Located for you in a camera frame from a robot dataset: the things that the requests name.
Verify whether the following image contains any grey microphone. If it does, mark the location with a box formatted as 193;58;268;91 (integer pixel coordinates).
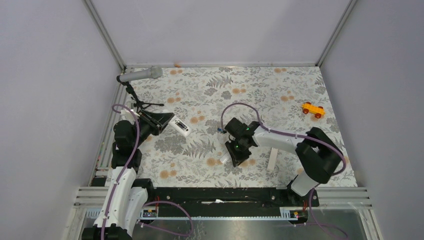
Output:
116;66;163;83

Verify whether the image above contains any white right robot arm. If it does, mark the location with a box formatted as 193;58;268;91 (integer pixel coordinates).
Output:
224;118;345;206

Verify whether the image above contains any slotted cable duct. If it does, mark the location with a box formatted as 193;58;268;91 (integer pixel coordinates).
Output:
85;207;309;221

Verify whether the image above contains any long white rectangular remote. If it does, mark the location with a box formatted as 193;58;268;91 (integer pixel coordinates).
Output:
266;148;278;172

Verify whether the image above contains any white air conditioner remote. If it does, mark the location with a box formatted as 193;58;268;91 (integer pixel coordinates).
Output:
166;113;192;138

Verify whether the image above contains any white battery cover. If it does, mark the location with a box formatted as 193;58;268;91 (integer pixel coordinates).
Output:
219;153;231;164

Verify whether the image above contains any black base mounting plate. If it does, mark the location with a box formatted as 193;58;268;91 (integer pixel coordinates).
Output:
144;187;320;218

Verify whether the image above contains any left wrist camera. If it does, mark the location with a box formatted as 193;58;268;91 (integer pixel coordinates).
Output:
120;108;139;121

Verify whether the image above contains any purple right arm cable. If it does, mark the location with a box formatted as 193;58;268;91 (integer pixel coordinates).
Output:
217;102;349;239

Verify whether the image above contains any floral patterned table mat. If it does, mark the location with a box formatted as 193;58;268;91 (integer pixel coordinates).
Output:
131;66;346;188

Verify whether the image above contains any yellow toy car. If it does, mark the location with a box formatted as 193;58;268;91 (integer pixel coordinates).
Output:
301;102;326;119

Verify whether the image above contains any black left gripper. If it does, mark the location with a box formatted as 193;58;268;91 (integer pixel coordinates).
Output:
131;109;174;149

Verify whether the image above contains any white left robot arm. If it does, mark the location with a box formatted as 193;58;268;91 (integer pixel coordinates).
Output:
81;110;175;240

